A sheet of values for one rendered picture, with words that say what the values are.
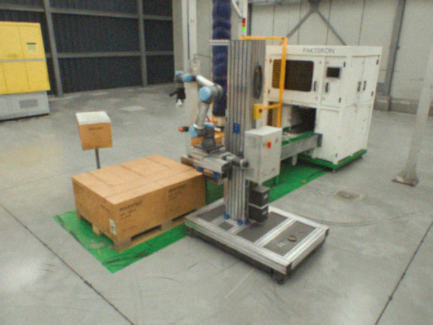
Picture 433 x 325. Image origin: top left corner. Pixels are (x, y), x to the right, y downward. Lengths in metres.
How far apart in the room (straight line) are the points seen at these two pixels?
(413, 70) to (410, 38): 0.95
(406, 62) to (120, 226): 10.19
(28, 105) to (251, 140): 8.38
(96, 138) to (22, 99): 5.96
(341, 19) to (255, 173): 9.96
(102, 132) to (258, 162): 2.49
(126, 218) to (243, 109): 1.58
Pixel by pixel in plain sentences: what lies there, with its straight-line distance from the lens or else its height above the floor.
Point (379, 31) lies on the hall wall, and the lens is 12.20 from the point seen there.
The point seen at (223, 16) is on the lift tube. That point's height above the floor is 2.28.
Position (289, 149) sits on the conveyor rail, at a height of 0.53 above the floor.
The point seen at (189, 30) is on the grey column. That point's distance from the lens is 5.08.
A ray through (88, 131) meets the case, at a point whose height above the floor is 0.88.
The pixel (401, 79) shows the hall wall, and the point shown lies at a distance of 12.01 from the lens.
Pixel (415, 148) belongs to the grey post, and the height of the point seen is 0.55.
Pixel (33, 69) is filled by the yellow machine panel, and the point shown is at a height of 1.29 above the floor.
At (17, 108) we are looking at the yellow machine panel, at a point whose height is 0.32.
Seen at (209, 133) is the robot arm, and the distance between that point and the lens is 3.25.
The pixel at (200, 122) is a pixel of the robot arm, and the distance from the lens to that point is 3.11.
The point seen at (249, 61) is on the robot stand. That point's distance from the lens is 3.06.
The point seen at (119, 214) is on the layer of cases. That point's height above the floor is 0.42.
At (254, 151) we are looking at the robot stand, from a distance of 3.09.
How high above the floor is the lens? 2.00
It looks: 20 degrees down
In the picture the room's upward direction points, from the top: straight up
